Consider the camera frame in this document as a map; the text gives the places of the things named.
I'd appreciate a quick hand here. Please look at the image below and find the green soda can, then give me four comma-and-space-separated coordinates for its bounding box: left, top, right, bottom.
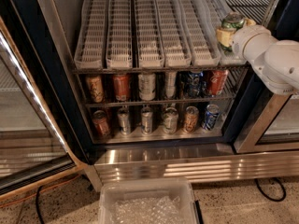
221, 12, 245, 51

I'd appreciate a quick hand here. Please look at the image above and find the blue can shelf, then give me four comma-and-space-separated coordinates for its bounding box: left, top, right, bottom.
202, 104, 220, 131
182, 71, 203, 98

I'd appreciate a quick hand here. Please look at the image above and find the stainless steel fridge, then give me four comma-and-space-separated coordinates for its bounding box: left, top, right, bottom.
0, 0, 299, 189

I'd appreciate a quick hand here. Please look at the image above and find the orange can middle shelf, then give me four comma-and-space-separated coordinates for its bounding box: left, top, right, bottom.
113, 74, 130, 101

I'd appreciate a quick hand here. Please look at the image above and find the red can bottom shelf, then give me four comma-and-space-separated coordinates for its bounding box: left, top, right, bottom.
93, 110, 111, 136

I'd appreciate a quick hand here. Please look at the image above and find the blue can middle shelf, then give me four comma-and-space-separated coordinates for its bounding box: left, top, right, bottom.
182, 71, 203, 98

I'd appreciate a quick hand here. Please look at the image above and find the bubble wrap sheet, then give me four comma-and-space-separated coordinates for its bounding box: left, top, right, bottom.
111, 196, 185, 224

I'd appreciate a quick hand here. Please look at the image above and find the black power cable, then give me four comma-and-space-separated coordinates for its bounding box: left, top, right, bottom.
254, 177, 288, 203

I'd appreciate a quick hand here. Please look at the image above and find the red can middle shelf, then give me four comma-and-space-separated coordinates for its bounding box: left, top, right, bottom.
206, 70, 228, 96

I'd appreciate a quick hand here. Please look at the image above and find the silver can middle shelf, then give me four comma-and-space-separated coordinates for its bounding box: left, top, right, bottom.
138, 73, 156, 101

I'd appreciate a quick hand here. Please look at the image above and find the tan can shelf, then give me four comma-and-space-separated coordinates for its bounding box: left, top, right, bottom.
183, 106, 199, 133
86, 76, 104, 103

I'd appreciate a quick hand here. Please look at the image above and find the closed glass fridge door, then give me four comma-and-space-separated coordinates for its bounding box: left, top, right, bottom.
234, 91, 299, 154

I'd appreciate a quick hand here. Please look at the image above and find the white slim can middle shelf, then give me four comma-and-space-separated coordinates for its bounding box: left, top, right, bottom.
165, 72, 177, 98

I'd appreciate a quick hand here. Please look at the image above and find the blue can bottom shelf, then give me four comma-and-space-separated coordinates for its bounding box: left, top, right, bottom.
202, 104, 220, 131

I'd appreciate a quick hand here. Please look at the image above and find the silver can shelf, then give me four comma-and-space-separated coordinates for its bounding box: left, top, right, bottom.
138, 73, 156, 101
117, 107, 131, 135
141, 106, 153, 134
163, 107, 178, 134

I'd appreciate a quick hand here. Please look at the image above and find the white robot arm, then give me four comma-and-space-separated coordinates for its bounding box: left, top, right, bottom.
216, 22, 299, 95

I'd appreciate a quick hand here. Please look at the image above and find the open glass fridge door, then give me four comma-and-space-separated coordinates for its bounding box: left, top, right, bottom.
0, 17, 87, 201

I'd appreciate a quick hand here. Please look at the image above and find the tan can bottom shelf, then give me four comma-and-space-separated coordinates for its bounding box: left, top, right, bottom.
183, 106, 199, 133

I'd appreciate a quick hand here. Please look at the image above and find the silver can bottom shelf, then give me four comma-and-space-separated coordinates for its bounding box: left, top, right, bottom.
117, 107, 131, 135
163, 107, 178, 134
141, 106, 153, 134

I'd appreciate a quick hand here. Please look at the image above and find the orange extension cord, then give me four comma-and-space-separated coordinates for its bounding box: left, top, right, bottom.
0, 174, 82, 209

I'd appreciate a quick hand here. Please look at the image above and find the red can shelf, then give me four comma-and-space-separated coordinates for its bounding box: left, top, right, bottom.
206, 70, 228, 96
93, 110, 111, 136

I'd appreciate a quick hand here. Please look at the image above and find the tan can middle shelf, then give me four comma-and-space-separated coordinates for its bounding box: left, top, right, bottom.
86, 76, 104, 103

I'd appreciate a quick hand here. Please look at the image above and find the clear plastic bin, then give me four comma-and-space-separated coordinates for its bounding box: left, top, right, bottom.
98, 177, 201, 224

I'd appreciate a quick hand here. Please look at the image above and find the black floor cable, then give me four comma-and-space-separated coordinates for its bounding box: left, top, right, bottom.
35, 184, 48, 224

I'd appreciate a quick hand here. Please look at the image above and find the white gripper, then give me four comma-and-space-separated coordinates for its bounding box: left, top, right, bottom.
216, 18, 278, 63

